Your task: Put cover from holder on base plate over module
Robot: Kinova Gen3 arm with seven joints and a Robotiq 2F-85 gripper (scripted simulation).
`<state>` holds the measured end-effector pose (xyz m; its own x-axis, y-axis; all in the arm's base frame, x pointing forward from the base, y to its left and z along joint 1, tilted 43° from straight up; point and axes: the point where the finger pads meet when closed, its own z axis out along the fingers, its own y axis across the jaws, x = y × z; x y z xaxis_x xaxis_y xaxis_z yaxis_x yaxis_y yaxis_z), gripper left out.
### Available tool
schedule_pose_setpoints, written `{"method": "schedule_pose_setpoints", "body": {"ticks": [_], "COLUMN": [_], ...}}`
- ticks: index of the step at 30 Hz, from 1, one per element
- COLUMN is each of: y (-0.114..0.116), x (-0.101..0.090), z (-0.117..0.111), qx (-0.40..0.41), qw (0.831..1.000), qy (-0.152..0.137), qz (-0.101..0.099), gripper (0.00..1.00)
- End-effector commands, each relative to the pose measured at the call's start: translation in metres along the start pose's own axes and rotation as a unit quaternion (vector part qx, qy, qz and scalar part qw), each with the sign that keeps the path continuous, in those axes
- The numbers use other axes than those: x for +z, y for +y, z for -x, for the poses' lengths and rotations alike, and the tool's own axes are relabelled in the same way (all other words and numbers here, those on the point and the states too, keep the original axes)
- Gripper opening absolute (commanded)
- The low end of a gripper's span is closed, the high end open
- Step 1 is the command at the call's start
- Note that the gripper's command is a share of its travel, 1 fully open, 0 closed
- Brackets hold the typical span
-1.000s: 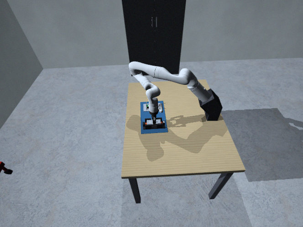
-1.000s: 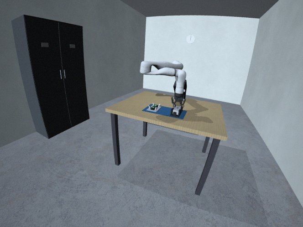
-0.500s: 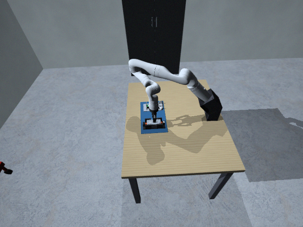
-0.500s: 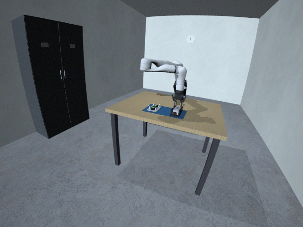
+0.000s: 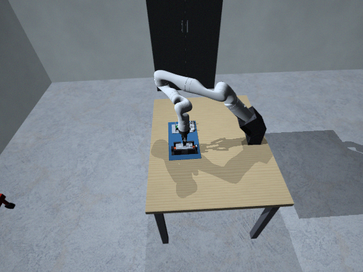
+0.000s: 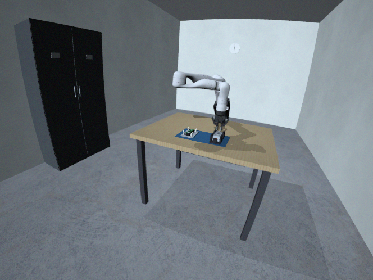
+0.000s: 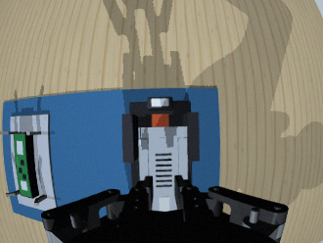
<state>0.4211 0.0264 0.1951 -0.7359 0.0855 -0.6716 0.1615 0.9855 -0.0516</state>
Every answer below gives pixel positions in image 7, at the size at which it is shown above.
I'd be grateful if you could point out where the blue flat plate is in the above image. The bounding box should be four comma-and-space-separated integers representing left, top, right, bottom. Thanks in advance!
0, 88, 220, 222

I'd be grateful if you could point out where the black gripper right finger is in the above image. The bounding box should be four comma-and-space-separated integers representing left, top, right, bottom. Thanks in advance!
174, 175, 289, 243

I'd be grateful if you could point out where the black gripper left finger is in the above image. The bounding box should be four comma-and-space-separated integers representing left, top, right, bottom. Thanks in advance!
41, 176, 154, 243

